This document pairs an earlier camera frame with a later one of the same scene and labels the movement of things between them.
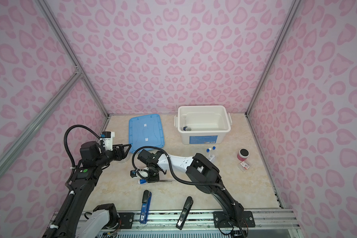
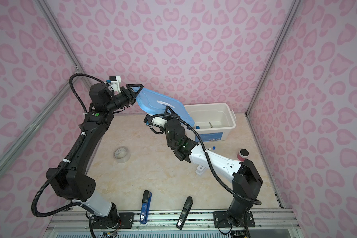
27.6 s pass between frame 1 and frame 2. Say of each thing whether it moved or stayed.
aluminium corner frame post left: stayed
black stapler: stayed
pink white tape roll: stayed
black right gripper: moved
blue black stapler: stayed
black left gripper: moved
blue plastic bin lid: moved
